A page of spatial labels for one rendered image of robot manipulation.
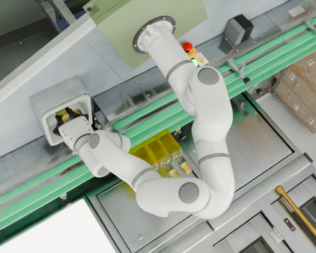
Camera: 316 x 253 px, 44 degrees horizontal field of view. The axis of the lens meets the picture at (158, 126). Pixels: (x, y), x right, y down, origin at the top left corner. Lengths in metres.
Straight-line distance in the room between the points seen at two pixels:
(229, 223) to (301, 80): 3.72
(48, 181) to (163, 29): 0.70
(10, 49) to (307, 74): 3.94
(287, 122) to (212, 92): 4.71
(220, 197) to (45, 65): 0.65
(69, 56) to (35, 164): 0.46
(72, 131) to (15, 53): 0.84
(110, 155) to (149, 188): 0.18
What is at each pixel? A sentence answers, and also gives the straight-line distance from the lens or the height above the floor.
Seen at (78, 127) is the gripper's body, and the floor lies 0.90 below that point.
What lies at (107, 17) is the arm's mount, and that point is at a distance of 1.11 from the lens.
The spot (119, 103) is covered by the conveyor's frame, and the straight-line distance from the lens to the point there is 1.51.
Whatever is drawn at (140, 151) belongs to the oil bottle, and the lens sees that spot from 1.56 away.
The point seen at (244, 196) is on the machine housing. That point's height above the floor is 1.35.
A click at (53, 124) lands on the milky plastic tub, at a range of 1.51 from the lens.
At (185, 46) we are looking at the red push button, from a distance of 1.57.
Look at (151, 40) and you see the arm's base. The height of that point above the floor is 0.88.
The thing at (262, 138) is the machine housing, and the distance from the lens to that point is 1.92.
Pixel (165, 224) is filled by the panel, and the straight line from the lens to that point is 1.63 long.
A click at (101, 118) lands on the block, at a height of 0.85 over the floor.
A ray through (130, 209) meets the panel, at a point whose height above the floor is 1.13.
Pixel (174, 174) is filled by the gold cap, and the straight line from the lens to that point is 1.55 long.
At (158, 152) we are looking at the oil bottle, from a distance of 1.56.
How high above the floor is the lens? 1.49
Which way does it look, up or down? 20 degrees down
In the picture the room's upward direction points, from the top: 143 degrees clockwise
